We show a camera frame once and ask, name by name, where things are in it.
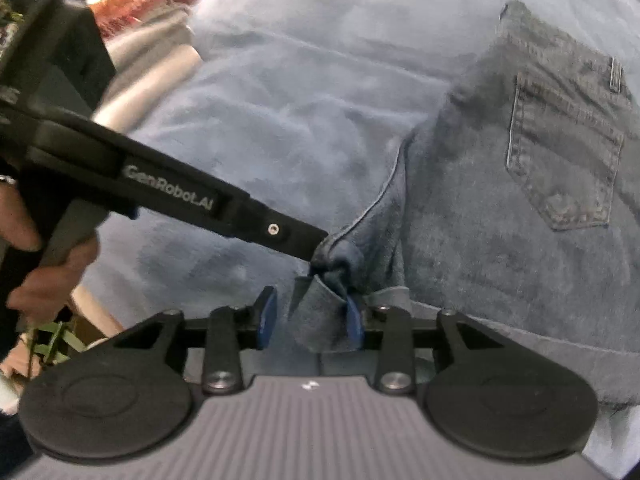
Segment blue denim shorts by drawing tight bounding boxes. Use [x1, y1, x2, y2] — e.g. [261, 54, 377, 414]
[288, 0, 639, 405]

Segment folded grey clothes stack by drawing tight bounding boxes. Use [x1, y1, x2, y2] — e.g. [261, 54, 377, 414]
[92, 4, 203, 134]

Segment person hand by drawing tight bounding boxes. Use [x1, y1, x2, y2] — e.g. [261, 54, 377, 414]
[0, 181, 101, 323]

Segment blue plush blanket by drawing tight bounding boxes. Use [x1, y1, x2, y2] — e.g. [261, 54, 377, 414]
[82, 0, 639, 477]

